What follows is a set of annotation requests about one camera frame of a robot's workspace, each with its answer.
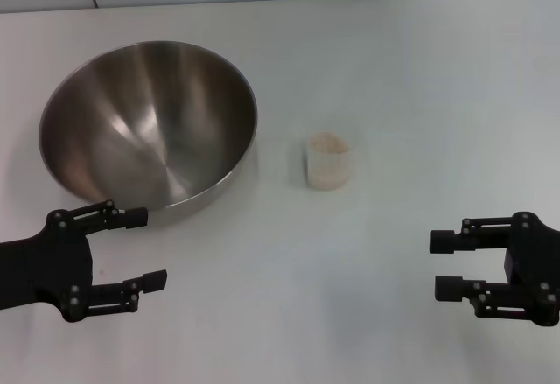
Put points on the clear plastic measuring cup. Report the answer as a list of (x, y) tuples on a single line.
[(328, 174)]

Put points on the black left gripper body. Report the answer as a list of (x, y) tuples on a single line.
[(48, 266)]

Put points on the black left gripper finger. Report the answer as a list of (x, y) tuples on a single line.
[(135, 218), (155, 281)]

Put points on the stainless steel mixing bowl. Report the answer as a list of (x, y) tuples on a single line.
[(144, 139)]

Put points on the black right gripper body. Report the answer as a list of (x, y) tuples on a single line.
[(534, 257)]

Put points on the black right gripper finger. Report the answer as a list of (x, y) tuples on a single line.
[(448, 288), (442, 242)]

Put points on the white rice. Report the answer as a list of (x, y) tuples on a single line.
[(329, 144)]

